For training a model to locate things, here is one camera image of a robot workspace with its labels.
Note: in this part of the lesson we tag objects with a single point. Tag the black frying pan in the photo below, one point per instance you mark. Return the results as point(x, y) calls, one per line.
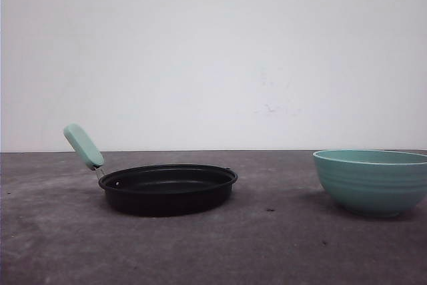
point(155, 191)

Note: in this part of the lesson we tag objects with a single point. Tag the teal ceramic bowl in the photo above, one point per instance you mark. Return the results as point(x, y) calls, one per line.
point(373, 182)

